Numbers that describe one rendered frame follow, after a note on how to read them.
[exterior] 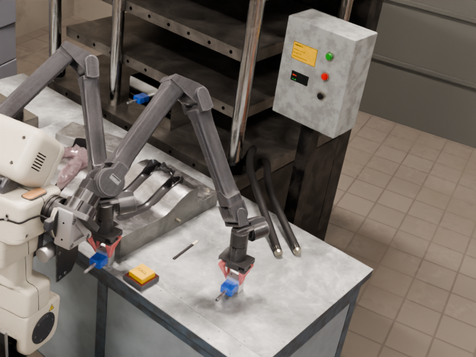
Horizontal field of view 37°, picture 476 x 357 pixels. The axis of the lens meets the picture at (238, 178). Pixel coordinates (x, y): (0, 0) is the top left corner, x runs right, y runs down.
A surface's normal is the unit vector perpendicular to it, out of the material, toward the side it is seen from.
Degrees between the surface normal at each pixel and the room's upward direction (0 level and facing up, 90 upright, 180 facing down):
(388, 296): 0
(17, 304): 82
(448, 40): 90
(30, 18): 90
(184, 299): 0
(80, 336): 90
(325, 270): 0
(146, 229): 90
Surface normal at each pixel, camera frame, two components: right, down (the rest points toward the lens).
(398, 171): 0.14, -0.84
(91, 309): -0.63, 0.33
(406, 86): -0.44, 0.42
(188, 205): 0.77, 0.42
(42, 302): 0.89, 0.33
